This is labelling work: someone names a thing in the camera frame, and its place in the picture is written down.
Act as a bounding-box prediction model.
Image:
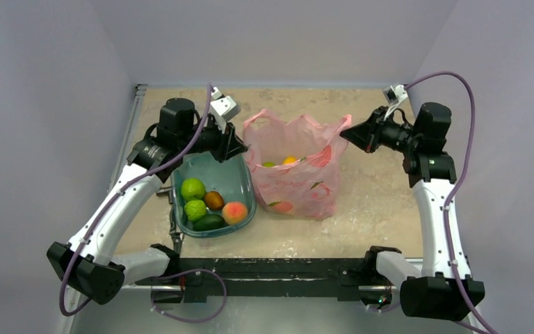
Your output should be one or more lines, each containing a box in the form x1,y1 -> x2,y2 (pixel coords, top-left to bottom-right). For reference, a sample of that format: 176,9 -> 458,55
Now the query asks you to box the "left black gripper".
179,114 -> 248,163

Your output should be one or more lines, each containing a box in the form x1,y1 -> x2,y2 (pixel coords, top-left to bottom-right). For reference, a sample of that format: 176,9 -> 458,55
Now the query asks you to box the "yellow fake mango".
282,156 -> 297,165

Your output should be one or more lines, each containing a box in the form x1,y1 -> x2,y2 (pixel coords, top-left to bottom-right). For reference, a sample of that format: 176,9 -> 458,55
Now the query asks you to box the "pink plastic bag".
243,109 -> 352,220

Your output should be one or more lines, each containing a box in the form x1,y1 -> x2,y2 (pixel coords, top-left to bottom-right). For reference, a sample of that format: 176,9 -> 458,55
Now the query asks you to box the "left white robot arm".
47,95 -> 247,308

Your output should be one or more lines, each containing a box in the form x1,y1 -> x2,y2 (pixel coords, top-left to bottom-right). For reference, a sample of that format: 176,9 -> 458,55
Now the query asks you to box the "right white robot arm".
340,102 -> 485,321

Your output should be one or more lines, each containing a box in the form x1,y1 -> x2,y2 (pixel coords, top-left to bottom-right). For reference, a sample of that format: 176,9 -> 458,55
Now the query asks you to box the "brown fake kiwi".
203,191 -> 225,211

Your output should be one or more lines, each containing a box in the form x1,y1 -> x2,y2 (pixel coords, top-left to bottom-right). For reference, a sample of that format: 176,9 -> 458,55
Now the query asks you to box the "green fake apple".
180,178 -> 206,202

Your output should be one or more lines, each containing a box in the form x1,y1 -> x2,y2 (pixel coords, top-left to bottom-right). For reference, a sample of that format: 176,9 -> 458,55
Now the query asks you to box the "pink fake peach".
222,202 -> 248,225

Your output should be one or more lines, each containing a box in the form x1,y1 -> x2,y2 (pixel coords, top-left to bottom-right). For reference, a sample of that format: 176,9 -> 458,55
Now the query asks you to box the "dark green fake avocado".
192,214 -> 227,232

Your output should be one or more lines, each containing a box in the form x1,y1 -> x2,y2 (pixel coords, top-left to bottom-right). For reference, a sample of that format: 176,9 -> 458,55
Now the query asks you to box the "teal plastic fruit tray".
170,153 -> 257,238

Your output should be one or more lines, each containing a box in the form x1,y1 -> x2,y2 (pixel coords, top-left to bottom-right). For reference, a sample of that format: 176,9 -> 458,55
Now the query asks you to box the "black metal tool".
156,186 -> 175,205

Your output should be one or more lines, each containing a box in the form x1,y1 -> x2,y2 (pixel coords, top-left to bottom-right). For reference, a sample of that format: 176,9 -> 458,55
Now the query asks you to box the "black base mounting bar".
136,258 -> 398,305

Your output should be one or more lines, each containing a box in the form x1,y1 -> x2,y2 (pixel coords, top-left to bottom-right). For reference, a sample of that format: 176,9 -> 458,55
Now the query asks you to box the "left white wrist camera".
209,86 -> 241,134

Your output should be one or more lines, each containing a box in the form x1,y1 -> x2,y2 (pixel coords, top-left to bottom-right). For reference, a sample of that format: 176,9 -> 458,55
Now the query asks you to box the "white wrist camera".
382,84 -> 408,120
209,86 -> 241,134

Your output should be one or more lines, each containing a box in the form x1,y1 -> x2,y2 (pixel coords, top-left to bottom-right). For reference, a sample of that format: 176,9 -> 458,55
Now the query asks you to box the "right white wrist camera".
382,84 -> 408,120

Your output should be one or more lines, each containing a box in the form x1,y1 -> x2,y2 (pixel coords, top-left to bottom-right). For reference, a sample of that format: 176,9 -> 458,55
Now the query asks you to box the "aluminium frame rail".
47,84 -> 202,333

